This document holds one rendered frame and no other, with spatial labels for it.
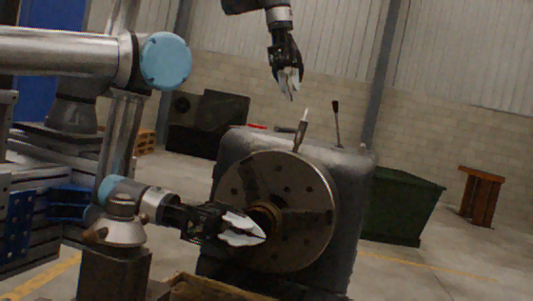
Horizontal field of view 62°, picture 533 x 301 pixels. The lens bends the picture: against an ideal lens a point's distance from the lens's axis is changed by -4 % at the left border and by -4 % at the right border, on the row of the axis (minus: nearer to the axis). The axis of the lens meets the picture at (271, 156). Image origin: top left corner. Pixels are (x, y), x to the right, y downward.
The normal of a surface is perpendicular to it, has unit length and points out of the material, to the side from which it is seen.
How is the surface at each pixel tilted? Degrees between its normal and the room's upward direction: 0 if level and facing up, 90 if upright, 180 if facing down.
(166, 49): 89
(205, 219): 89
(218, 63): 90
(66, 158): 90
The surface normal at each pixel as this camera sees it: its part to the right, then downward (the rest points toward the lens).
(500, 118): -0.08, 0.08
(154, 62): 0.66, 0.19
